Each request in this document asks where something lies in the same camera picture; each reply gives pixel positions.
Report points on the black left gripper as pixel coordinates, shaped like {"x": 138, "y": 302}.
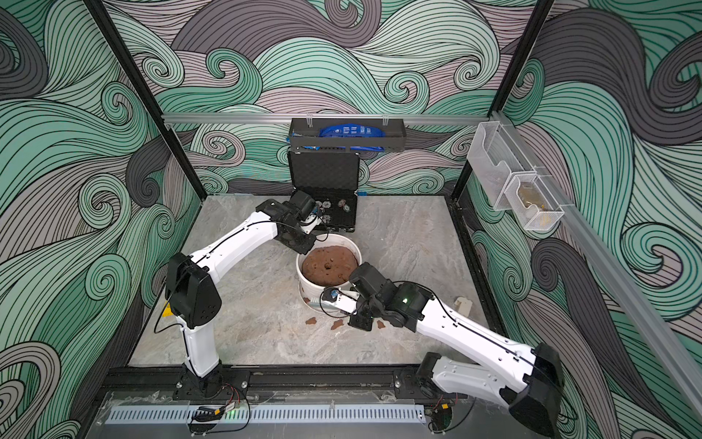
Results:
{"x": 311, "y": 243}

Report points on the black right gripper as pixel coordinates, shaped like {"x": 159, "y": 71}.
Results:
{"x": 367, "y": 319}

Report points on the white ceramic pot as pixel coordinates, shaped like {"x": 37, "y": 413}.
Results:
{"x": 310, "y": 292}

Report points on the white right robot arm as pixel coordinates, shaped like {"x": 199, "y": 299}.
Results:
{"x": 528, "y": 381}

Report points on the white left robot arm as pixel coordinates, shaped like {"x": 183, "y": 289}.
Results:
{"x": 191, "y": 280}

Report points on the brown mud filling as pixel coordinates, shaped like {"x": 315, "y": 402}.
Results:
{"x": 329, "y": 266}

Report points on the black poker chip case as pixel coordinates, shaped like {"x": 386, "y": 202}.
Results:
{"x": 331, "y": 180}

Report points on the blue object on shelf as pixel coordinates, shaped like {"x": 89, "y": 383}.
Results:
{"x": 351, "y": 131}

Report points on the aluminium wall rail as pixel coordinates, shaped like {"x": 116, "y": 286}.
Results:
{"x": 286, "y": 118}

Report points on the white slotted cable duct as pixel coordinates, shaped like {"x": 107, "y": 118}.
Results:
{"x": 276, "y": 414}

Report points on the black wall shelf tray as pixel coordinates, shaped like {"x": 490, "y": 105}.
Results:
{"x": 303, "y": 137}

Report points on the clear plastic wall bin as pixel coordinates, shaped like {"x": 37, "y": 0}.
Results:
{"x": 509, "y": 180}

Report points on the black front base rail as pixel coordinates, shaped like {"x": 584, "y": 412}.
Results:
{"x": 402, "y": 381}

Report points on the black corner frame post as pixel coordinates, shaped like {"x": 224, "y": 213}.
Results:
{"x": 109, "y": 31}

